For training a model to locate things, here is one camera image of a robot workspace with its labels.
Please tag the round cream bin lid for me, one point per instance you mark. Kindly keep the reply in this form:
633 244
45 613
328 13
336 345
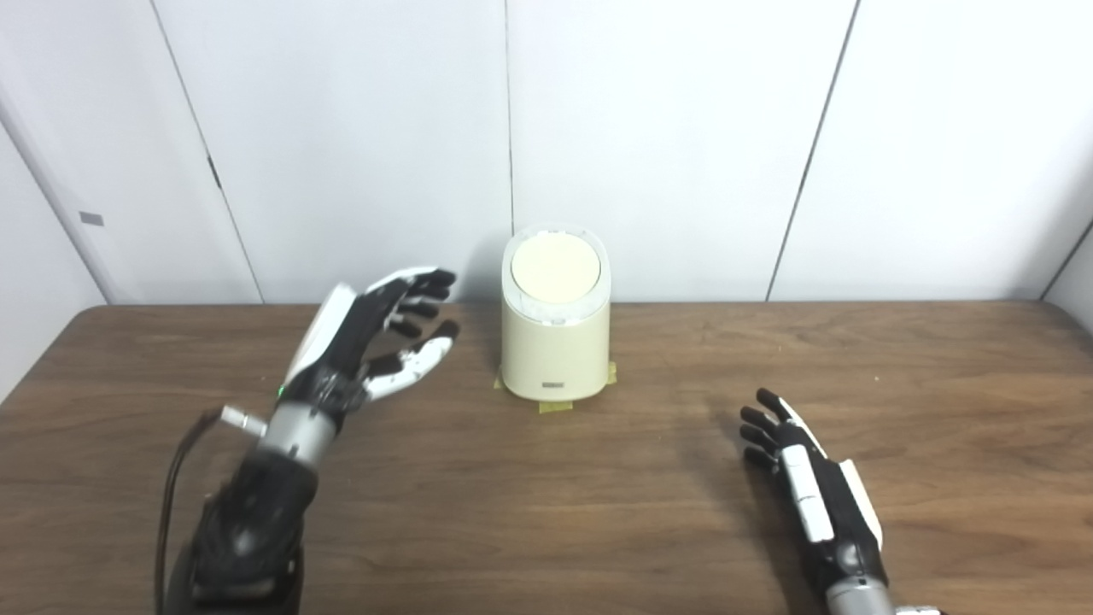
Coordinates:
556 265

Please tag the black wall panel latch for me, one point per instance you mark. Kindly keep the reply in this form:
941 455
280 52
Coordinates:
214 172

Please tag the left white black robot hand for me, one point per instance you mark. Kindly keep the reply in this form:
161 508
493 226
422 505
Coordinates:
350 342

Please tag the small gray wall label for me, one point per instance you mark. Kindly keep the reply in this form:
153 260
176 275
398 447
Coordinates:
91 219

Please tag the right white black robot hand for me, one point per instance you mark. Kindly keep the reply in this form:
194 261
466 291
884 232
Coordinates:
824 504

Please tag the cream-colored bin body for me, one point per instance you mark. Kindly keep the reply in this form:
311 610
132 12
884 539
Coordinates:
555 354

